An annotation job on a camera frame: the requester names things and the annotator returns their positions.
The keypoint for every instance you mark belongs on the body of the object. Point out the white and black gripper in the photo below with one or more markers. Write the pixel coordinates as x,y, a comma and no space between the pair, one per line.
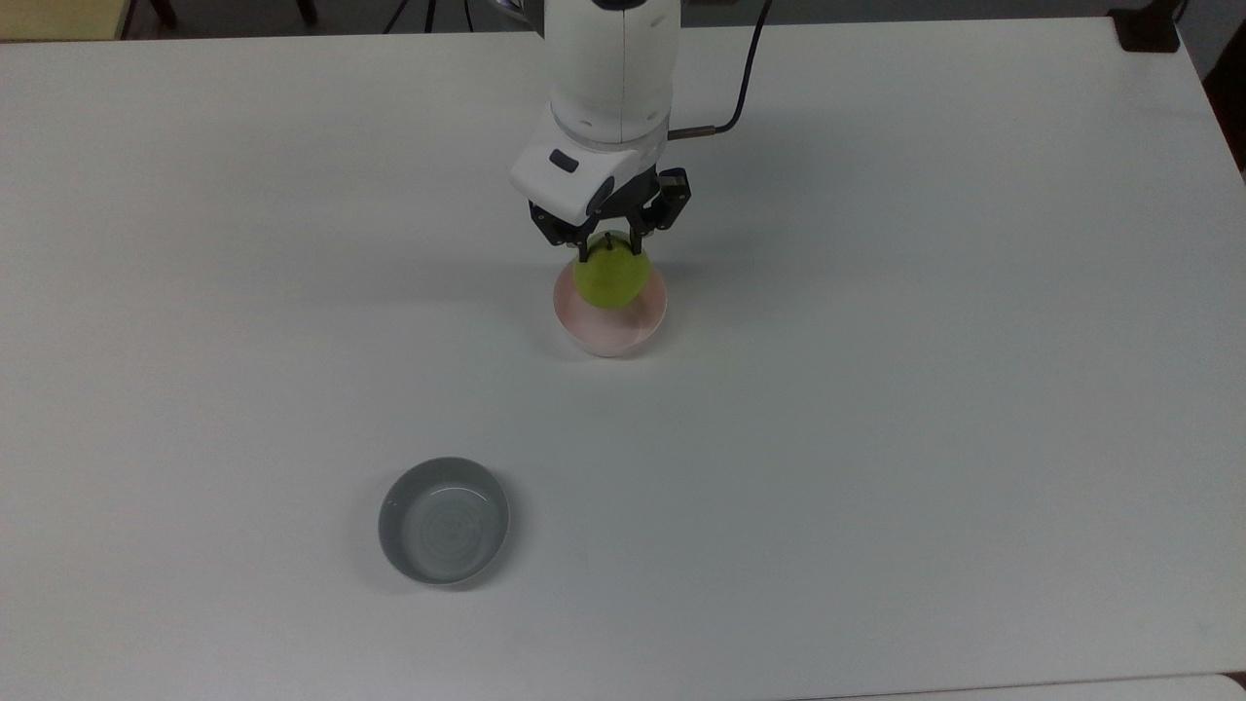
574,180

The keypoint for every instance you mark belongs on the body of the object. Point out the green pear with dark stem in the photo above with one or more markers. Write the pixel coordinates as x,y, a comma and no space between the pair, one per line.
611,277

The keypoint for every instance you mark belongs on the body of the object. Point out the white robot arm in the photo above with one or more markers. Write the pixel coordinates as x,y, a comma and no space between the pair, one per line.
611,68

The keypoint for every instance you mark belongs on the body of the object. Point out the pink bowl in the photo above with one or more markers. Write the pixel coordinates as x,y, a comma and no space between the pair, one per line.
608,331

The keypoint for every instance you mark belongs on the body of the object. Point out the grey bowl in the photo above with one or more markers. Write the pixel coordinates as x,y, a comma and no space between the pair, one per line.
444,524

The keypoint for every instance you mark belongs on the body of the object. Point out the black tripod legs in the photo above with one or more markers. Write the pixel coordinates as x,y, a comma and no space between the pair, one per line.
429,14

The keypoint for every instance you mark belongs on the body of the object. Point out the dark chair leg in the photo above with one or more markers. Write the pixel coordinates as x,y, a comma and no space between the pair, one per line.
307,10
164,12

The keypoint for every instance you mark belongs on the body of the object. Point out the black table clamp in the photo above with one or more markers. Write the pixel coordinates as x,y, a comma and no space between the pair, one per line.
1149,29

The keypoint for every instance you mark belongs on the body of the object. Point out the yellow wooden furniture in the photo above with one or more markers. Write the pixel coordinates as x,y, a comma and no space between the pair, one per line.
60,18

